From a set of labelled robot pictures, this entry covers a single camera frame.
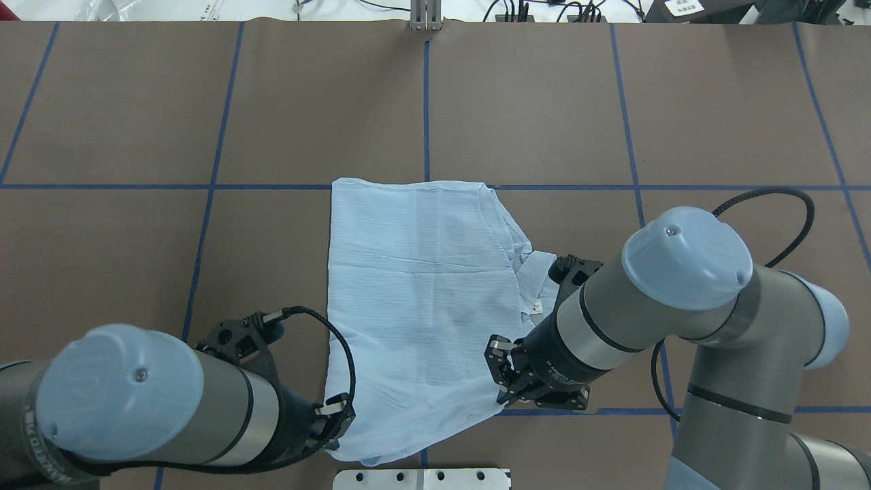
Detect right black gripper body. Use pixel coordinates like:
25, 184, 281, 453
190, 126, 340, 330
514, 320, 592, 410

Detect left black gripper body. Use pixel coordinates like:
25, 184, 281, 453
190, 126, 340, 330
274, 387, 318, 462

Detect light blue button shirt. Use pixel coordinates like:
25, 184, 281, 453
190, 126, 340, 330
327, 178, 557, 466

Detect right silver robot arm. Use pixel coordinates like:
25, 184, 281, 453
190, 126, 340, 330
483, 207, 869, 489

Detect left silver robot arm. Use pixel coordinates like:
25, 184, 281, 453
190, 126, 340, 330
2, 325, 355, 489

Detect clear plastic bag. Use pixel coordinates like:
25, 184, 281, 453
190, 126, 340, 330
63, 1, 248, 22

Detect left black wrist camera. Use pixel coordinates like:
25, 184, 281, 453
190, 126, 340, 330
194, 311, 285, 385

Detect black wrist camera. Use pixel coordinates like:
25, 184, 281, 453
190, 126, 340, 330
194, 311, 285, 385
548, 254, 604, 309

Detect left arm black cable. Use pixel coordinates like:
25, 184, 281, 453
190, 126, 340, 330
61, 306, 358, 475

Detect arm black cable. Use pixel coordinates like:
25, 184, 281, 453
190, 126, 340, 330
61, 306, 358, 475
650, 188, 816, 423

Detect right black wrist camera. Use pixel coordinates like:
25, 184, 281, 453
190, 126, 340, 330
548, 254, 604, 309

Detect white mast base plate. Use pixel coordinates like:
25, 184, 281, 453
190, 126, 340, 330
332, 468, 512, 489

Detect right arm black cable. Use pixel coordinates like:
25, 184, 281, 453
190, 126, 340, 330
650, 188, 816, 423

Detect aluminium frame post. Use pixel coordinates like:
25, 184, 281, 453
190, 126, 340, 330
410, 0, 444, 32

